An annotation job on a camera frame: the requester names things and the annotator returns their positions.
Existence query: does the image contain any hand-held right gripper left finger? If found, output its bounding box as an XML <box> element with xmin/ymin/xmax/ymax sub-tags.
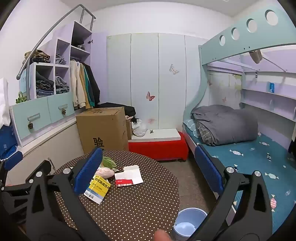
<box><xmin>23</xmin><ymin>146</ymin><xmax>103</xmax><ymax>241</ymax></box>

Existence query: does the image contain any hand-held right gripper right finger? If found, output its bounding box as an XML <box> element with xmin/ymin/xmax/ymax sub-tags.
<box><xmin>195</xmin><ymin>146</ymin><xmax>278</xmax><ymax>241</ymax></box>

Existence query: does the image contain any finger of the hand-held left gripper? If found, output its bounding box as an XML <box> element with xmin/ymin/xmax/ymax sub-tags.
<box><xmin>0</xmin><ymin>177</ymin><xmax>35</xmax><ymax>209</ymax></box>
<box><xmin>0</xmin><ymin>151</ymin><xmax>25</xmax><ymax>186</ymax></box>

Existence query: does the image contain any pink and blue cookie packet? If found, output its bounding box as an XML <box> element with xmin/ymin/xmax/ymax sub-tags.
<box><xmin>95</xmin><ymin>167</ymin><xmax>115</xmax><ymax>179</ymax></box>

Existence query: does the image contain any yellow medicine box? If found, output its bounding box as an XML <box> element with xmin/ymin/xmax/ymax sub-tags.
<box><xmin>84</xmin><ymin>175</ymin><xmax>111</xmax><ymax>205</ymax></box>

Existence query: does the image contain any blue trash bin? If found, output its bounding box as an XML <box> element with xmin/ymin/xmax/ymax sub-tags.
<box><xmin>173</xmin><ymin>207</ymin><xmax>208</xmax><ymax>239</ymax></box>

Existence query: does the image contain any person's right hand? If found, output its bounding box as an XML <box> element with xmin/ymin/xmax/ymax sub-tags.
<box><xmin>154</xmin><ymin>229</ymin><xmax>172</xmax><ymax>241</ymax></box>

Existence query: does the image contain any blue bag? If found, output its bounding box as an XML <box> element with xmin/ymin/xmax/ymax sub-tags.
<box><xmin>0</xmin><ymin>125</ymin><xmax>18</xmax><ymax>159</ymax></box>

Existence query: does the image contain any green snack wrapper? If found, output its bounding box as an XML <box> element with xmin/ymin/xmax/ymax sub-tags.
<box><xmin>100</xmin><ymin>156</ymin><xmax>117</xmax><ymax>169</ymax></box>

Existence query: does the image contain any low white cabinet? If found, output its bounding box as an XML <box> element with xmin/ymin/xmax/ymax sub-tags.
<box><xmin>5</xmin><ymin>118</ymin><xmax>85</xmax><ymax>186</ymax></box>

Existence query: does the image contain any white and red medicine box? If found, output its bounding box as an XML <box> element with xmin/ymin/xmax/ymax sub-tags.
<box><xmin>115</xmin><ymin>165</ymin><xmax>143</xmax><ymax>188</ymax></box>

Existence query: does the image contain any large cardboard box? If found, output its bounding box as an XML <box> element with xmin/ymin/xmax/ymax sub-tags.
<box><xmin>76</xmin><ymin>107</ymin><xmax>129</xmax><ymax>154</ymax></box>

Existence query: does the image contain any blue candy print bed sheet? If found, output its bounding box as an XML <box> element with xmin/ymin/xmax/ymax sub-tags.
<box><xmin>198</xmin><ymin>132</ymin><xmax>296</xmax><ymax>234</ymax></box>

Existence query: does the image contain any blue plaid pillow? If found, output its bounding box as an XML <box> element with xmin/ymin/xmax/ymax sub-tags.
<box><xmin>183</xmin><ymin>119</ymin><xmax>201</xmax><ymax>138</ymax></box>

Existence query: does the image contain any grey quilt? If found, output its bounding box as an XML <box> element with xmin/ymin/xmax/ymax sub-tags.
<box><xmin>190</xmin><ymin>105</ymin><xmax>259</xmax><ymax>146</ymax></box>

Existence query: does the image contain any teal drawer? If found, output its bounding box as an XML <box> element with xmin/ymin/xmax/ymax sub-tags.
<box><xmin>47</xmin><ymin>93</ymin><xmax>75</xmax><ymax>124</ymax></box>
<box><xmin>11</xmin><ymin>97</ymin><xmax>50</xmax><ymax>142</ymax></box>

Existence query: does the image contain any red bench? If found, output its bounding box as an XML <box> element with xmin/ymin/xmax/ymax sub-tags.
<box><xmin>128</xmin><ymin>132</ymin><xmax>189</xmax><ymax>162</ymax></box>

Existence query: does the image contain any brown polka dot tablecloth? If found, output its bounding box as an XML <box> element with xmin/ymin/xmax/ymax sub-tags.
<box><xmin>52</xmin><ymin>150</ymin><xmax>180</xmax><ymax>241</ymax></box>

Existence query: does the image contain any white board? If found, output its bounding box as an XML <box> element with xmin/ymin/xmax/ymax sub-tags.
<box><xmin>131</xmin><ymin>128</ymin><xmax>181</xmax><ymax>142</ymax></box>

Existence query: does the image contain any white cloth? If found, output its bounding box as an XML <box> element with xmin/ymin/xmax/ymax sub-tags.
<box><xmin>132</xmin><ymin>118</ymin><xmax>148</xmax><ymax>137</ymax></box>

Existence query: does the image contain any black cloth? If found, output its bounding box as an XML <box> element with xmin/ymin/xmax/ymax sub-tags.
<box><xmin>98</xmin><ymin>102</ymin><xmax>136</xmax><ymax>117</ymax></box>

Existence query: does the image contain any dark folded clothes stack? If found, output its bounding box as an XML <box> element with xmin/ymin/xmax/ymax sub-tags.
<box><xmin>36</xmin><ymin>72</ymin><xmax>55</xmax><ymax>98</ymax></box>

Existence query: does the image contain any grey metal handrail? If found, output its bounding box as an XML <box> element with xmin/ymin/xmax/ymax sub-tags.
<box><xmin>16</xmin><ymin>4</ymin><xmax>96</xmax><ymax>100</ymax></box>

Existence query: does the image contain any tan jacket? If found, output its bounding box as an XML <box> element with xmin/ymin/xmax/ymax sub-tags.
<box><xmin>80</xmin><ymin>64</ymin><xmax>92</xmax><ymax>109</ymax></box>

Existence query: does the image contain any green garment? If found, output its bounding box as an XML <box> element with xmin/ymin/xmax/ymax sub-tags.
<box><xmin>84</xmin><ymin>65</ymin><xmax>95</xmax><ymax>107</ymax></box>

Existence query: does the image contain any cream jacket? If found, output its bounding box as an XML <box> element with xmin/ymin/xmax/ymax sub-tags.
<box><xmin>69</xmin><ymin>61</ymin><xmax>86</xmax><ymax>109</ymax></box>

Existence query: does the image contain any black coat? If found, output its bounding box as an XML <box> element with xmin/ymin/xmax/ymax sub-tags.
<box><xmin>83</xmin><ymin>62</ymin><xmax>101</xmax><ymax>105</ymax></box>

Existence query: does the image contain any grey folded clothes stack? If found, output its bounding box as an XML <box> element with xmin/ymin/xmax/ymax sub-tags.
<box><xmin>55</xmin><ymin>76</ymin><xmax>70</xmax><ymax>94</ymax></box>

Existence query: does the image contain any camouflage clothes pile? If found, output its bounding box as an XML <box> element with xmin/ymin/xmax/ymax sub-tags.
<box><xmin>24</xmin><ymin>50</ymin><xmax>51</xmax><ymax>63</ymax></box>

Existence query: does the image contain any white wardrobe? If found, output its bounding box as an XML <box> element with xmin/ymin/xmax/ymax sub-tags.
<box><xmin>106</xmin><ymin>32</ymin><xmax>208</xmax><ymax>130</ymax></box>

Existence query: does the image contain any beige hanging cloth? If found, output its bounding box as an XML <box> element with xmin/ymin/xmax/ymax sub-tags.
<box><xmin>248</xmin><ymin>49</ymin><xmax>263</xmax><ymax>64</ymax></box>

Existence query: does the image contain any purple and white shelf unit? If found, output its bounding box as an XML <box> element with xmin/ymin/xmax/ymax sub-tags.
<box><xmin>9</xmin><ymin>21</ymin><xmax>108</xmax><ymax>147</ymax></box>

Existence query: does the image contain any teal bunk bed frame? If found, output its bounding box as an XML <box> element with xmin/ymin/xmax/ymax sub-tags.
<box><xmin>183</xmin><ymin>0</ymin><xmax>296</xmax><ymax>237</ymax></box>

